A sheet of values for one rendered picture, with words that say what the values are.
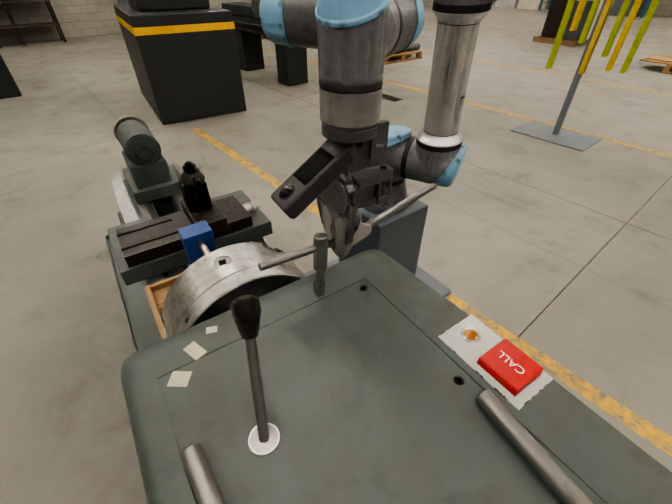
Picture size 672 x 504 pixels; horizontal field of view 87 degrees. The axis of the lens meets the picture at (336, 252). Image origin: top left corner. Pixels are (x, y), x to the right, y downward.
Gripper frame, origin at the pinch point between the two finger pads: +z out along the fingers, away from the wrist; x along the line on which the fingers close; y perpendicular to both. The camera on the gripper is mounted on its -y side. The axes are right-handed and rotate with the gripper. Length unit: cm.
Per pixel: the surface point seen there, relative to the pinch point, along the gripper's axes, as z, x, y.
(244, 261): 9.0, 16.7, -10.0
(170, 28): 22, 493, 90
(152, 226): 36, 86, -21
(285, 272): 11.1, 11.7, -4.0
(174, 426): 7.1, -9.2, -29.3
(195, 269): 10.2, 21.2, -18.4
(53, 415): 133, 108, -91
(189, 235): 22, 50, -14
